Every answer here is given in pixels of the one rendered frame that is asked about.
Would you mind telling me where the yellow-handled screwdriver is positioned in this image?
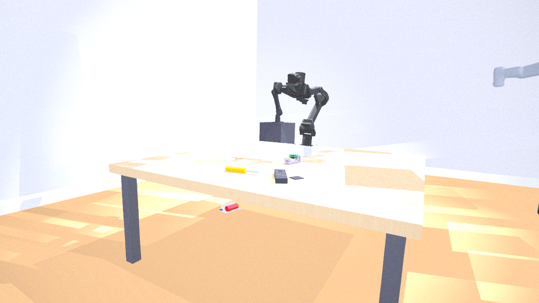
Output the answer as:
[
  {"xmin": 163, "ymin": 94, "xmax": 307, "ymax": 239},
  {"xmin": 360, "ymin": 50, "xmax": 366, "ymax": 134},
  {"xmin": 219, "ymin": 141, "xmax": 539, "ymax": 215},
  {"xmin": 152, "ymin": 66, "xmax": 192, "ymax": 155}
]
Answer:
[{"xmin": 225, "ymin": 166, "xmax": 259, "ymax": 173}]

